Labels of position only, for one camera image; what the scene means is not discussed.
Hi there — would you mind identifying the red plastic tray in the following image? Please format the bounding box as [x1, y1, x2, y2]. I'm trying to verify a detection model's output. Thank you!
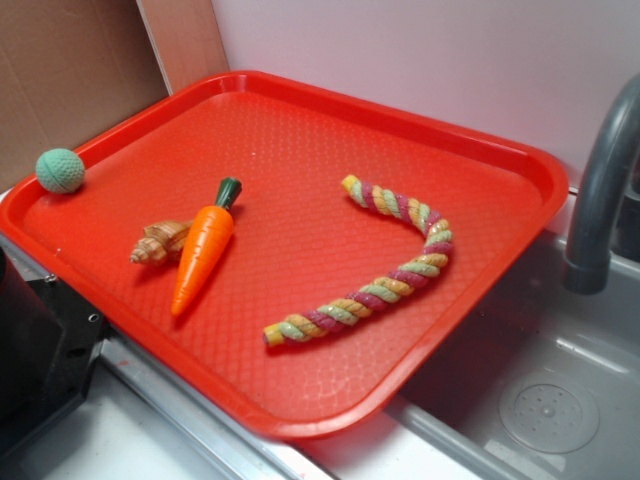
[1, 72, 569, 440]

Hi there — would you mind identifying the light wooden board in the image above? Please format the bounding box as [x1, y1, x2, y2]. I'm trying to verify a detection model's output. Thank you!
[137, 0, 229, 94]

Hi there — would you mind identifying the grey plastic toy sink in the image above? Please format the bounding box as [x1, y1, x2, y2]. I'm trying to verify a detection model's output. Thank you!
[300, 205, 639, 479]

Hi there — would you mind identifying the brown cardboard sheet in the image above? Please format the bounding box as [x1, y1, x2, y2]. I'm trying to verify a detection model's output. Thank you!
[1, 1, 167, 190]

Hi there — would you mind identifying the brown toy seashell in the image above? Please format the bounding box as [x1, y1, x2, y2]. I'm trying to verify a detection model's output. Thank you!
[129, 220, 192, 266]

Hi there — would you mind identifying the green textured ball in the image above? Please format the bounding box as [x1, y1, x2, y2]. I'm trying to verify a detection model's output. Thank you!
[35, 148, 85, 194]

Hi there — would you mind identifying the grey toy faucet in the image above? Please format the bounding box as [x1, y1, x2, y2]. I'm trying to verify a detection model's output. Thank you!
[563, 76, 639, 295]

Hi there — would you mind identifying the multicoloured twisted rope toy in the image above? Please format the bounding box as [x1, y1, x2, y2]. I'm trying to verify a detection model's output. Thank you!
[262, 175, 453, 347]

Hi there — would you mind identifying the orange plastic toy carrot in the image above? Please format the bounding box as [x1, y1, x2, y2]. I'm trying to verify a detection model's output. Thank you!
[171, 177, 242, 317]

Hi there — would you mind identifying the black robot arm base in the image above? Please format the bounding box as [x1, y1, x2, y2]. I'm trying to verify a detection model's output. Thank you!
[1, 253, 104, 453]

